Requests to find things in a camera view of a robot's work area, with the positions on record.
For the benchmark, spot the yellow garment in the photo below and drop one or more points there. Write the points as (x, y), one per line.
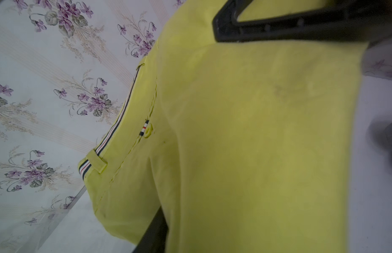
(244, 146)

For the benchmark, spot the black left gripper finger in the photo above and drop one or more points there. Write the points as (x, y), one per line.
(154, 239)

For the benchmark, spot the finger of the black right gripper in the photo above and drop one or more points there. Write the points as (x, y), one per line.
(345, 21)

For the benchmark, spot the clear plastic vacuum bag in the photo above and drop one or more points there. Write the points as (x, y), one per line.
(29, 234)

